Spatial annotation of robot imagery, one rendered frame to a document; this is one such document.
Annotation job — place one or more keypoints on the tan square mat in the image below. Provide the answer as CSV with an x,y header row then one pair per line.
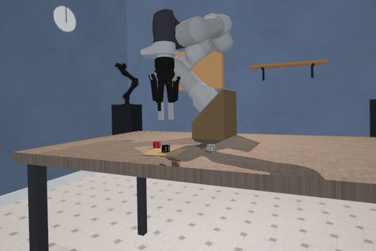
x,y
158,152

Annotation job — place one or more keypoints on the white die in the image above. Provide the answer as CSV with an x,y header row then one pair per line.
x,y
210,147

